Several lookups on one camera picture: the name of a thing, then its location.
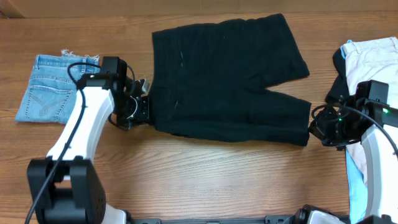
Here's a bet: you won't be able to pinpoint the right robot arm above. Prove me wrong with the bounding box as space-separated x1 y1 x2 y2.
308 80 397 223

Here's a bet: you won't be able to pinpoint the light pink shorts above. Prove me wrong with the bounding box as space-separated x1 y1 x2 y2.
341 37 398 187

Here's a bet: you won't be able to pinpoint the black garment under pile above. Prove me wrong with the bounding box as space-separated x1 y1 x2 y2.
325 49 349 103

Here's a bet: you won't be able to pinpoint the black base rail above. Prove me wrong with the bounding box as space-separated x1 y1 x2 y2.
127 215 294 224

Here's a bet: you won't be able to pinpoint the black shorts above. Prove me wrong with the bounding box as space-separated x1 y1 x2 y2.
149 14 311 146

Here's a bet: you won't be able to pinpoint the folded blue denim shorts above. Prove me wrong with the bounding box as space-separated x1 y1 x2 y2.
15 49 100 124

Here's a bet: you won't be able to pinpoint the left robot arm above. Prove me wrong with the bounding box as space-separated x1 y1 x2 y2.
25 57 150 224

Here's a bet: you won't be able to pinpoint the light blue garment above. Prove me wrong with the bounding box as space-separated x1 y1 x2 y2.
346 142 368 223

